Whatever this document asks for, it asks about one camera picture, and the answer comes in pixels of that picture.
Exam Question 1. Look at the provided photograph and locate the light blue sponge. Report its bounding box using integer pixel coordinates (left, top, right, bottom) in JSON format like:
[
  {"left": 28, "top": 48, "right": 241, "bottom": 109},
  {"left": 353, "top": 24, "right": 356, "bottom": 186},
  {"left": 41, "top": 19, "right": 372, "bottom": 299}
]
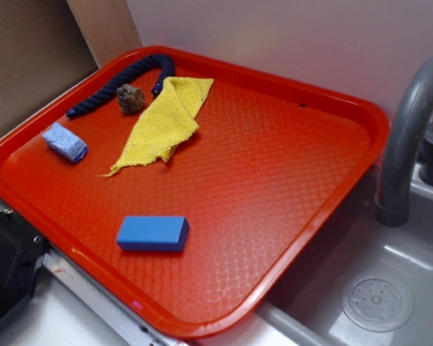
[{"left": 42, "top": 123, "right": 89, "bottom": 163}]

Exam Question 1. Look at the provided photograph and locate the red plastic tray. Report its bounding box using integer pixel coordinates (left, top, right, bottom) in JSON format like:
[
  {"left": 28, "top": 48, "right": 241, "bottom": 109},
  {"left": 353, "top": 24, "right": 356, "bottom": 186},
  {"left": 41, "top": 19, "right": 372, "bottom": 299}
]
[{"left": 0, "top": 47, "right": 389, "bottom": 340}]

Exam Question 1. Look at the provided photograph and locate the yellow terry cloth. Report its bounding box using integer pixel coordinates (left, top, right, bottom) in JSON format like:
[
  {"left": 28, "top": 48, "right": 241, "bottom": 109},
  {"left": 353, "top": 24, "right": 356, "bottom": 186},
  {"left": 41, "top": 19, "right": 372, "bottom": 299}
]
[{"left": 105, "top": 76, "right": 214, "bottom": 177}]

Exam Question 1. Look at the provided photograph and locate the blue rectangular block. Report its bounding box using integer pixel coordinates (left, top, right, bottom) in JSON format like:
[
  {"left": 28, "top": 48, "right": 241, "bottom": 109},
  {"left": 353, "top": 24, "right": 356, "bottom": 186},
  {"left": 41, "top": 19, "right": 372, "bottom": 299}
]
[{"left": 116, "top": 216, "right": 190, "bottom": 252}]

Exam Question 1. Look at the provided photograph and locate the brown rock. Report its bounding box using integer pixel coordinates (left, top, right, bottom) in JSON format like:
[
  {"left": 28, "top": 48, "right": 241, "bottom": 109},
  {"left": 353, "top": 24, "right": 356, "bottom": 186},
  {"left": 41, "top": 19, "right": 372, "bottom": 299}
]
[{"left": 116, "top": 84, "right": 145, "bottom": 115}]

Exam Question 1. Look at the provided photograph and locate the grey plastic sink basin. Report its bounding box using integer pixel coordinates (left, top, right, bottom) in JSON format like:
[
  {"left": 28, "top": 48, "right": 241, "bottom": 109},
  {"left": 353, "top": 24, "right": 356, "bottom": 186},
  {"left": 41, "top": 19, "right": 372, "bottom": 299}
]
[{"left": 258, "top": 171, "right": 433, "bottom": 345}]

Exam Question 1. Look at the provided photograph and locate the grey plastic faucet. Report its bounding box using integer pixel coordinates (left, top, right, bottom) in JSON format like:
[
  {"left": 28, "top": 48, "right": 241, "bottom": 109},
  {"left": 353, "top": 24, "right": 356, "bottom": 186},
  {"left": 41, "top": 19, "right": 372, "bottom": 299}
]
[{"left": 375, "top": 56, "right": 433, "bottom": 227}]

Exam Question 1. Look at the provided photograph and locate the clear sink drain strainer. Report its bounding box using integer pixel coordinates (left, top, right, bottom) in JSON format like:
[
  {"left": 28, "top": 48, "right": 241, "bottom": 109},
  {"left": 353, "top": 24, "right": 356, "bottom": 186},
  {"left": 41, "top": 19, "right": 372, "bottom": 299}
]
[{"left": 341, "top": 273, "right": 414, "bottom": 332}]

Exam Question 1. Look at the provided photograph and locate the brown cardboard panel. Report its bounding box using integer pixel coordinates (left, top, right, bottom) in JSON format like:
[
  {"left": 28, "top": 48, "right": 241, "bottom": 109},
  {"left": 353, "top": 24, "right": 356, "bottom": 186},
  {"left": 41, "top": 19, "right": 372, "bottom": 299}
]
[{"left": 0, "top": 1, "right": 97, "bottom": 138}]

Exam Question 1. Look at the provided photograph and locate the dark blue rope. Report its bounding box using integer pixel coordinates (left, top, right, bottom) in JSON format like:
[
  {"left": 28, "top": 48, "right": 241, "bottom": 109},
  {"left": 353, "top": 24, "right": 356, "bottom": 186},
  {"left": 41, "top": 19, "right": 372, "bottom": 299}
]
[{"left": 65, "top": 53, "right": 176, "bottom": 120}]

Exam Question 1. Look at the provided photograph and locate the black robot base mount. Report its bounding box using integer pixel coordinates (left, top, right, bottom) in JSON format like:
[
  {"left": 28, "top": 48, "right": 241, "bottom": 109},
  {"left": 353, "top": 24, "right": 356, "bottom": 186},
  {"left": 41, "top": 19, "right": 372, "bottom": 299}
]
[{"left": 0, "top": 209, "right": 48, "bottom": 326}]

